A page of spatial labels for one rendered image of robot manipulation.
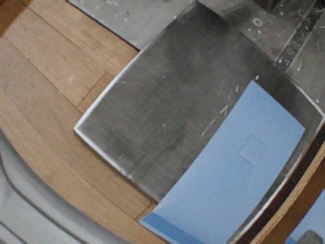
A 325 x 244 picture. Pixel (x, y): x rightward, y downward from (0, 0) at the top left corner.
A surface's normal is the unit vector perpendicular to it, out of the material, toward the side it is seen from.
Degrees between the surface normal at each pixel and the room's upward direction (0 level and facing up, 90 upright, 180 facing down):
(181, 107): 0
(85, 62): 0
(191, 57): 0
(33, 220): 12
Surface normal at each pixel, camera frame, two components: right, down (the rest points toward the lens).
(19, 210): 0.21, -0.14
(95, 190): 0.03, -0.25
